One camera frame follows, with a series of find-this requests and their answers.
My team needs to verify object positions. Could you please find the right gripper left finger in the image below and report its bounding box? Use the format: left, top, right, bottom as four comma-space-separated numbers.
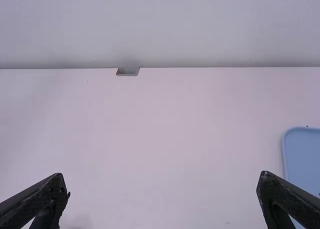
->
0, 172, 71, 229

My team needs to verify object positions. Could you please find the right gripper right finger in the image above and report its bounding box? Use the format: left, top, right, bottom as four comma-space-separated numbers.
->
256, 170, 320, 229

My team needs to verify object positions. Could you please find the blue mat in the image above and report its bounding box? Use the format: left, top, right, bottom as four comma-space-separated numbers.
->
281, 126, 320, 229

